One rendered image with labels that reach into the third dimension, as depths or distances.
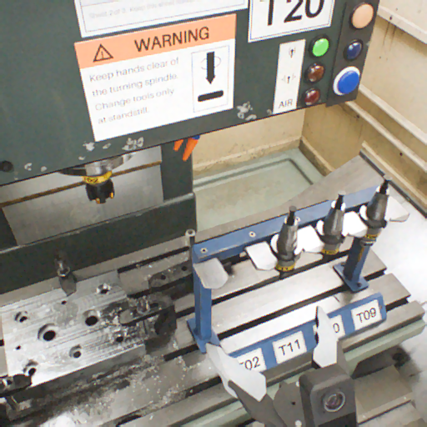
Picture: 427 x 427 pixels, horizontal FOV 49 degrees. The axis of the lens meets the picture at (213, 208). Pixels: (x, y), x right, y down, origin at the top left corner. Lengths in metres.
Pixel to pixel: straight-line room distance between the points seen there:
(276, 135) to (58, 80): 1.71
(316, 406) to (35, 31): 0.41
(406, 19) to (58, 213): 1.16
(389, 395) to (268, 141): 1.18
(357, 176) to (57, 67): 1.45
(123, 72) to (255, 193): 1.58
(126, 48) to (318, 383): 0.35
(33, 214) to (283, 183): 1.10
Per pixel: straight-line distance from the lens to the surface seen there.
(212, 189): 2.02
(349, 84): 0.60
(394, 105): 1.66
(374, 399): 1.38
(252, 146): 2.08
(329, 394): 0.46
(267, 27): 0.51
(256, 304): 1.26
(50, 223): 1.44
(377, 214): 1.05
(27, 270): 1.60
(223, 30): 0.49
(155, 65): 0.47
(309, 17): 0.53
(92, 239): 1.55
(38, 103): 0.47
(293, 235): 0.92
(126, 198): 1.45
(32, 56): 0.45
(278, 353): 1.16
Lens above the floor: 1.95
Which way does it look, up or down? 45 degrees down
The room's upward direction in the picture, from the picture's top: straight up
